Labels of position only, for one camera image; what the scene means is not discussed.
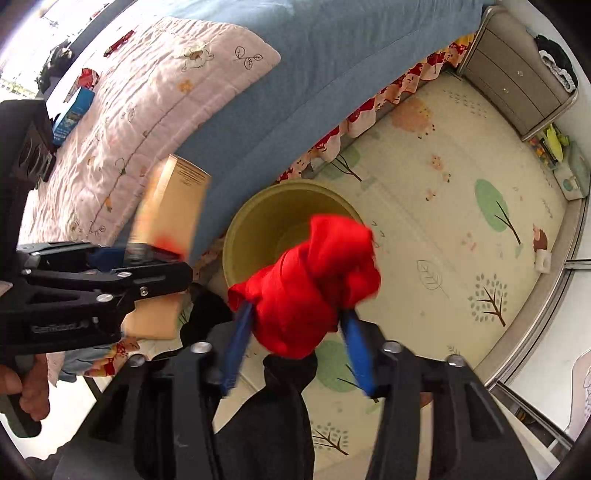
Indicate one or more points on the tan cardboard box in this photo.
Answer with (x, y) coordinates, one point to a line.
(166, 220)

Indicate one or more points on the red snack bar wrapper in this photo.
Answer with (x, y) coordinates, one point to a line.
(118, 44)

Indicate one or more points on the person's left hand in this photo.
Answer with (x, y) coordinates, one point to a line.
(33, 388)

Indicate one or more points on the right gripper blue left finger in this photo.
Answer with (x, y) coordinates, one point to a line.
(230, 360)

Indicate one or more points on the yellow-green trash bin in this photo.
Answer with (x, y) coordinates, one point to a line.
(273, 221)

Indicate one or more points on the black clothes on sill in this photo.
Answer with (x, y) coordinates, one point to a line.
(57, 63)

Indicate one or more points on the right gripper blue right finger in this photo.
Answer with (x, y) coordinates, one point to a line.
(359, 339)

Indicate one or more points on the blue nasal spray box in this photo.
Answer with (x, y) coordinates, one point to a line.
(75, 109)

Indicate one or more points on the grey bedside drawer cabinet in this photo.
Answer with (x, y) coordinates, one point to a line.
(503, 63)

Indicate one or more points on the red cloth bundle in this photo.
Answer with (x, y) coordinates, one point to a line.
(298, 298)

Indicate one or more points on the red floral bed skirt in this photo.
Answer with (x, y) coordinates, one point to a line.
(106, 361)

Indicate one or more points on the red white crumpled wrapper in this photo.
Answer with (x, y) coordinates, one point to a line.
(87, 79)

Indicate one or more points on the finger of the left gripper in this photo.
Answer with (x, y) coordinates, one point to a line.
(71, 255)
(134, 283)

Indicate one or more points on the pink bear-print quilt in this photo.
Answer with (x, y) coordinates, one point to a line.
(167, 80)

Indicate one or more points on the blue bed sheet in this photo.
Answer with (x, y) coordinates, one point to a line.
(334, 56)

